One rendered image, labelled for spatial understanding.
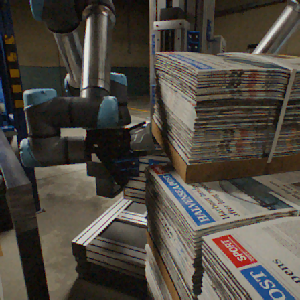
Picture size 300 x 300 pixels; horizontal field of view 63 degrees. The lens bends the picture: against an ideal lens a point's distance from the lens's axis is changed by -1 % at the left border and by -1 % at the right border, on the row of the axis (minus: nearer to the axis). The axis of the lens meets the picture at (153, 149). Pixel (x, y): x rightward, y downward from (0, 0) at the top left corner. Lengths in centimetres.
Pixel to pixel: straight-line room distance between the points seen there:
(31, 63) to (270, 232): 937
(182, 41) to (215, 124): 70
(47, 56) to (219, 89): 932
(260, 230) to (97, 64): 52
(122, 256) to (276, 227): 94
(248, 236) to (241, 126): 21
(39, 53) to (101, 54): 895
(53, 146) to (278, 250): 52
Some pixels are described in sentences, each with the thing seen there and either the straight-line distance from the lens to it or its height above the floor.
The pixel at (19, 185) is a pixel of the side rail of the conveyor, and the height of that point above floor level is 80.
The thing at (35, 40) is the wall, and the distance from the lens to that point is 965.
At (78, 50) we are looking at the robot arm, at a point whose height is 112.
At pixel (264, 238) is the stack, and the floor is 83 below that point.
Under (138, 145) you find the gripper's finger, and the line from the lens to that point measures 65.
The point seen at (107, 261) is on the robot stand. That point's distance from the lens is 133.
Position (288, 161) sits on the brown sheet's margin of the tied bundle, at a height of 86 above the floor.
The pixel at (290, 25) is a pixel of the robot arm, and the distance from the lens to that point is 107.
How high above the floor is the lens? 104
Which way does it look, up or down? 17 degrees down
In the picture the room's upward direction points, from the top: straight up
